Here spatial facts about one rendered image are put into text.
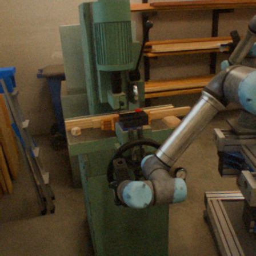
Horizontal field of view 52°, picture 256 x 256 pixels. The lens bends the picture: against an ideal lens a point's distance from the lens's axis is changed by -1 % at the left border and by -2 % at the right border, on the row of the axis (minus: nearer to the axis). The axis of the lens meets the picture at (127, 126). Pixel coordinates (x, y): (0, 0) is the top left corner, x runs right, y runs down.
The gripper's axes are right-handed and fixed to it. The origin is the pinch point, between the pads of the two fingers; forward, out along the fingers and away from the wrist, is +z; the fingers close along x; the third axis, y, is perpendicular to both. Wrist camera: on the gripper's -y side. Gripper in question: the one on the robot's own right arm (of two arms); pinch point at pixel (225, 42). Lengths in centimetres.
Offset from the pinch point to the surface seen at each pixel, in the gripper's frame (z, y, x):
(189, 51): 129, 24, 26
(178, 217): -30, 116, -63
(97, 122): -52, 17, -104
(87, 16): -33, -35, -96
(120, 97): -55, 6, -90
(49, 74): 112, 12, -139
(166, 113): -50, 22, -67
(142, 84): -34, 8, -74
